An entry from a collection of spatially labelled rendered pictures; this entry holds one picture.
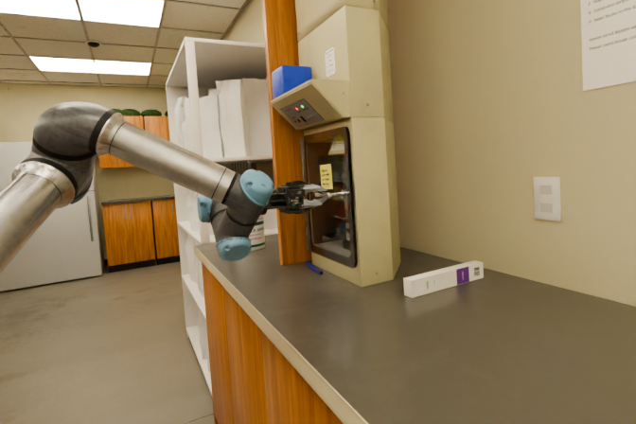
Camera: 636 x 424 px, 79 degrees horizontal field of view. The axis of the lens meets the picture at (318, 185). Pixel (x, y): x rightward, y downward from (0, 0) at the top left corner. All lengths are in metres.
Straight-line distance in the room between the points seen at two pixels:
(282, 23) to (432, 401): 1.22
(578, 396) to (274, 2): 1.32
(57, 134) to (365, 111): 0.72
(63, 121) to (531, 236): 1.16
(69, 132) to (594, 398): 0.97
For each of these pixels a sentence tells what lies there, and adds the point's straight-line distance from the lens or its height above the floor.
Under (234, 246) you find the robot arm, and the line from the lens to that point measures 0.88.
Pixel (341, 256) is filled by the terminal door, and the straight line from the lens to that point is 1.15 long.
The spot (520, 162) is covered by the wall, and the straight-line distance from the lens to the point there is 1.22.
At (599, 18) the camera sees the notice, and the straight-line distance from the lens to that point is 1.14.
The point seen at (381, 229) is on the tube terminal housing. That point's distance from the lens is 1.11.
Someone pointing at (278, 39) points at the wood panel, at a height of 1.73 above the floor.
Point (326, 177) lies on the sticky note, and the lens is 1.18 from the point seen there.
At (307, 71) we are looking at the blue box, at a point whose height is 1.58.
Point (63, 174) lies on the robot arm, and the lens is 0.91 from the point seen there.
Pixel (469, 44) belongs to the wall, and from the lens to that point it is 1.36.
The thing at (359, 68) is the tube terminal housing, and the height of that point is 1.54.
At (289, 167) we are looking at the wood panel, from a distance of 1.37.
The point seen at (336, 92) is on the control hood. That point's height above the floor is 1.48.
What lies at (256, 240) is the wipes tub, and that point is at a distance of 1.68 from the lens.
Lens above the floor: 1.29
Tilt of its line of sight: 3 degrees down
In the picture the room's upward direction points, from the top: 4 degrees counter-clockwise
